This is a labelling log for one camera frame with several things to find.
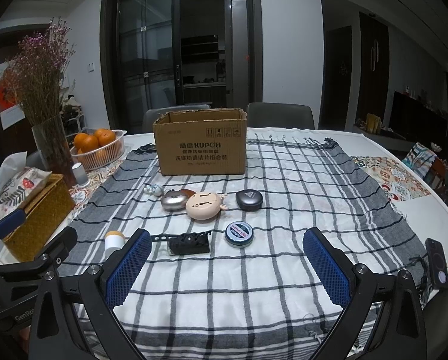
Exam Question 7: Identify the glass vase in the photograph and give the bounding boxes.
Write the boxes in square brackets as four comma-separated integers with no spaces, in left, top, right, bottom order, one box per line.
[32,115,77,189]

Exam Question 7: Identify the patterned table runner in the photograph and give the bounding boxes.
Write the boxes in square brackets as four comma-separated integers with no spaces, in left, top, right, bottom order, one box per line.
[353,156,430,202]

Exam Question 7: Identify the silver oval case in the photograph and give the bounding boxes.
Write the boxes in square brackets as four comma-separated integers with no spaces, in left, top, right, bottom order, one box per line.
[160,190,189,212]

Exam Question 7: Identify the white jar yellow lid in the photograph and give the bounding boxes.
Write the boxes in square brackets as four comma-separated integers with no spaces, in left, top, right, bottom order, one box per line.
[104,231,125,258]

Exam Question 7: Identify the brown cardboard box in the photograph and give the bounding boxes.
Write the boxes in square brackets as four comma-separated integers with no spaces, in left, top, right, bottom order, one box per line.
[153,108,247,176]

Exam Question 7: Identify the white fruit basket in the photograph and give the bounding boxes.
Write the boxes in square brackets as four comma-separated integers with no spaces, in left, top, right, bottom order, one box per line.
[68,128,127,172]

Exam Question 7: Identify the blue white doll figure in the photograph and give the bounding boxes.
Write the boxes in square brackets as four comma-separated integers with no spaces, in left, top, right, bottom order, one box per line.
[143,184,164,197]

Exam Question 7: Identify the tissue pack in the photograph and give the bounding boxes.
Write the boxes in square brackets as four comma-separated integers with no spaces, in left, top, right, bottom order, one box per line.
[0,152,51,219]

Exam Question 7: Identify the grey chair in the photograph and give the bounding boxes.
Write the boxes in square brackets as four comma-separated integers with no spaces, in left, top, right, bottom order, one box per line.
[141,103,212,134]
[248,102,315,130]

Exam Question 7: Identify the black plastic gadget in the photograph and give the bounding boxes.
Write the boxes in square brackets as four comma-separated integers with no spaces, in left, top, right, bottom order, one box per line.
[151,232,210,256]

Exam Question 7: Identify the dark round earbud case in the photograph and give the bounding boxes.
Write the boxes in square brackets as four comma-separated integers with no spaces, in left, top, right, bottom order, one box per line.
[235,189,263,212]

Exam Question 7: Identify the orange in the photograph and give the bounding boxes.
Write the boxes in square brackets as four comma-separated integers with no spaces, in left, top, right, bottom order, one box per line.
[80,135,100,153]
[95,128,116,147]
[73,133,88,151]

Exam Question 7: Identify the beige round deer toy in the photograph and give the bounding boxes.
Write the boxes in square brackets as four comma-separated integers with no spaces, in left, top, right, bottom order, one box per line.
[186,192,227,221]

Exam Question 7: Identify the dried purple flowers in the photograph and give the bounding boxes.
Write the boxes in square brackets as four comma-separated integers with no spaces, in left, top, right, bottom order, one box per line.
[2,18,74,126]

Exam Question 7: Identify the grey chair left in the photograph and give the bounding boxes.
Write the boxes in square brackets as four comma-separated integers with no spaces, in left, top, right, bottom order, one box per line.
[141,103,212,134]

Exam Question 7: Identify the round green tin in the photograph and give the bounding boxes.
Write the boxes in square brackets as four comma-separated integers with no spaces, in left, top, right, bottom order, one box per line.
[225,221,254,248]

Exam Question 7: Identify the brown wooden piece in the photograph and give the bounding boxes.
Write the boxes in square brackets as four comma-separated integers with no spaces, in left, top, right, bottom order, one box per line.
[179,189,195,197]

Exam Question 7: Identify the grey chair right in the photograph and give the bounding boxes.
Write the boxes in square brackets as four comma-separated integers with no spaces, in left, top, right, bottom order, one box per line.
[248,102,315,130]

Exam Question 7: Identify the small white cylinder speaker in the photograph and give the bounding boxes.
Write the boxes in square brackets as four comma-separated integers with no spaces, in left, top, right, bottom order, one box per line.
[72,163,90,187]

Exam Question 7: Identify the grey checked tablecloth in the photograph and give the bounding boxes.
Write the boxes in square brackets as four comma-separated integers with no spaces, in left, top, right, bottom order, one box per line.
[59,136,428,359]

